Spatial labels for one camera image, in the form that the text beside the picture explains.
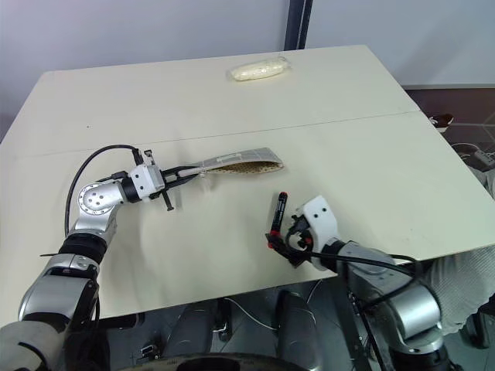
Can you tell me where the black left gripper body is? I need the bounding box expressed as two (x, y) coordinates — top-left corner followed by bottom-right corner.
(142, 148), (176, 213)

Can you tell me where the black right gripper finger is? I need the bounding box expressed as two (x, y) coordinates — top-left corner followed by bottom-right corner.
(265, 231), (310, 269)
(283, 226), (307, 250)

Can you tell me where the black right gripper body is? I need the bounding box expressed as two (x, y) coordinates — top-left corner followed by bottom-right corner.
(288, 213), (315, 256)

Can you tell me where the black marker with red cap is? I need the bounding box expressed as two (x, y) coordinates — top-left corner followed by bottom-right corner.
(266, 190), (289, 239)

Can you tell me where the grey grid mesh pouch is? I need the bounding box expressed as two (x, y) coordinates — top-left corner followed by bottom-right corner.
(192, 145), (286, 178)

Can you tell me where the dark rounded shape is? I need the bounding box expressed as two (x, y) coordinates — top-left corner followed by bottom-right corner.
(168, 301), (222, 359)
(275, 289), (324, 371)

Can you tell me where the clear bag of white grains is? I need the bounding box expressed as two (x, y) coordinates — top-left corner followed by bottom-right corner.
(225, 55), (292, 83)

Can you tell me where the white textured cloth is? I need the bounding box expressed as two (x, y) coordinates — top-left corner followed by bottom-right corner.
(422, 242), (495, 338)

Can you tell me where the brown and white shoe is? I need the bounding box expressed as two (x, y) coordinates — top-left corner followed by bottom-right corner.
(428, 112), (456, 134)

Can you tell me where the dark vertical pole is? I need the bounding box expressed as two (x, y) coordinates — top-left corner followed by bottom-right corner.
(283, 0), (309, 51)

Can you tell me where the white power strip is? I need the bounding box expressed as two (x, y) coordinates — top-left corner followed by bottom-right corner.
(469, 149), (493, 169)

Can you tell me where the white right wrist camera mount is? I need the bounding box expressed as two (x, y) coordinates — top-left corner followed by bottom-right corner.
(301, 196), (342, 272)

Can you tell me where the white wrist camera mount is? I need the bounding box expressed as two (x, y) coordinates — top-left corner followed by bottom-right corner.
(301, 196), (342, 272)
(128, 163), (164, 203)

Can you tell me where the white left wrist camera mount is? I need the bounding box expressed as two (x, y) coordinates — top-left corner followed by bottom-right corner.
(128, 163), (164, 203)

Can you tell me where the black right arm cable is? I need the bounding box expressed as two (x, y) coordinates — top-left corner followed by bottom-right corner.
(306, 249), (446, 310)

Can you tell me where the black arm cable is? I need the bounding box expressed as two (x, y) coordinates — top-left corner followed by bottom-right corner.
(63, 144), (141, 237)
(306, 249), (446, 310)

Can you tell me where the thin white cable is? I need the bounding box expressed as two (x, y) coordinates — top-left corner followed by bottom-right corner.
(227, 296), (276, 322)

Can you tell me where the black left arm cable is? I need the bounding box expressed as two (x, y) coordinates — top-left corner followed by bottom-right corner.
(63, 144), (141, 237)

